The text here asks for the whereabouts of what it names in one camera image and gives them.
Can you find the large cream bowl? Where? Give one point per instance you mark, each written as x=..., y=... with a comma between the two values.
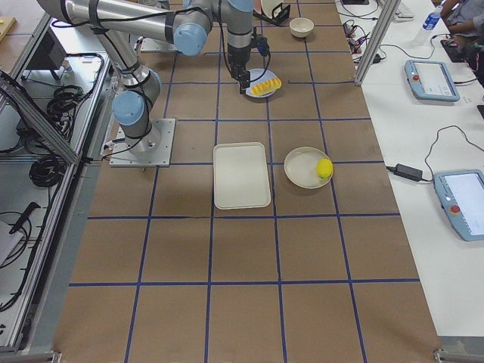
x=299, y=167

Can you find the cream plate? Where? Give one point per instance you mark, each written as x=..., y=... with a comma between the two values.
x=271, y=8

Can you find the black plate rack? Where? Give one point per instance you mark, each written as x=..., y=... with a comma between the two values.
x=284, y=14

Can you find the aluminium frame post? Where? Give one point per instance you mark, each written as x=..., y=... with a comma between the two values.
x=377, y=35

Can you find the near teach pendant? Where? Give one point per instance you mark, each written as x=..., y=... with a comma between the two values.
x=461, y=196

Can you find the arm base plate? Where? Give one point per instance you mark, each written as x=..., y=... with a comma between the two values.
x=155, y=149
x=156, y=46

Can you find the yellow lemon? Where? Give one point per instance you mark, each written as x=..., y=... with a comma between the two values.
x=324, y=168

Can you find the plastic water bottle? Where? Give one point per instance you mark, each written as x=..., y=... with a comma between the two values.
x=428, y=26

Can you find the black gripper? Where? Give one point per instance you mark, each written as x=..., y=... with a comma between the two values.
x=238, y=56

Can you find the far teach pendant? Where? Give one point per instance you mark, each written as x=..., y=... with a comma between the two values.
x=430, y=81

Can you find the teach pendant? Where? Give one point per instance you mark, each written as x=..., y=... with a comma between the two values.
x=461, y=196
x=430, y=81

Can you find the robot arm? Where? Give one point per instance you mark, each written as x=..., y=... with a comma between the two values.
x=112, y=22
x=236, y=22

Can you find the light blue plate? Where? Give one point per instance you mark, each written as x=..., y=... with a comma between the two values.
x=258, y=75

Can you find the small cream bowl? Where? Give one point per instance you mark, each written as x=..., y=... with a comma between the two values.
x=301, y=27

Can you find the cream rectangular tray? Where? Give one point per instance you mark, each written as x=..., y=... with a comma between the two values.
x=240, y=176

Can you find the black power brick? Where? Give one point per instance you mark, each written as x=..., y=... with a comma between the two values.
x=408, y=172

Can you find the striped orange bread roll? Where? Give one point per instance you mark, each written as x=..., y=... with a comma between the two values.
x=266, y=87

